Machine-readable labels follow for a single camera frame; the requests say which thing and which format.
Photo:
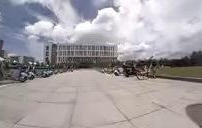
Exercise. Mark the low grey building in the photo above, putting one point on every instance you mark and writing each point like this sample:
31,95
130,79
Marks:
22,59

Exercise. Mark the grey kerb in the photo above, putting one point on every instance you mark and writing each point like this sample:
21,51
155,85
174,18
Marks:
189,79

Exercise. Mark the grey slab pavement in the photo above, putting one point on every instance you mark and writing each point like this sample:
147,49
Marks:
89,100

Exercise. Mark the row of parked scooters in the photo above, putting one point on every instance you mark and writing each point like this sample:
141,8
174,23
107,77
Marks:
22,75

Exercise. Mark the white building with grid windows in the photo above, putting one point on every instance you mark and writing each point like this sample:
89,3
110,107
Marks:
85,51

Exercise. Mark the row of parked bicycles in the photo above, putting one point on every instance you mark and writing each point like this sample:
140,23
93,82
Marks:
142,71

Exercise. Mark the green grass lawn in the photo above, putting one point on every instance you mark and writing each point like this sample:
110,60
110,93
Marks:
189,71

